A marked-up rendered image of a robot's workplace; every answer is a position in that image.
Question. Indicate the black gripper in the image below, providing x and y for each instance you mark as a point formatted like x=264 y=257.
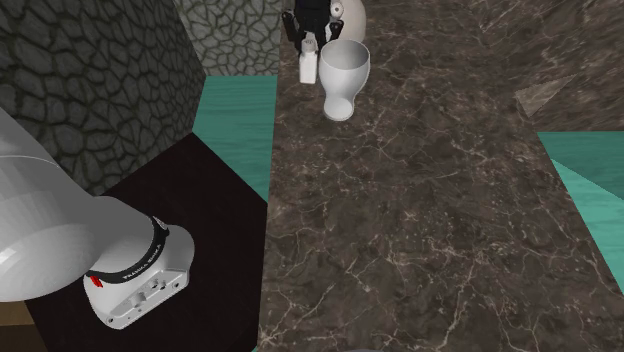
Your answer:
x=312 y=17

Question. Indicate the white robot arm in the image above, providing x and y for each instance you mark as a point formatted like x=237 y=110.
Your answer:
x=44 y=229

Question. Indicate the small white bottle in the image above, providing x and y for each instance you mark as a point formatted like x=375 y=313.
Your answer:
x=308 y=66

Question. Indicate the beige rounded vase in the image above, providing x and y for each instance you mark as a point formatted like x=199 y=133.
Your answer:
x=354 y=22

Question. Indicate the white goblet vase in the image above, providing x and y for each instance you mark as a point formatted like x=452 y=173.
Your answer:
x=342 y=80

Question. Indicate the black robot stand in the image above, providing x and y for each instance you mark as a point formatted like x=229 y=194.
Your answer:
x=209 y=234

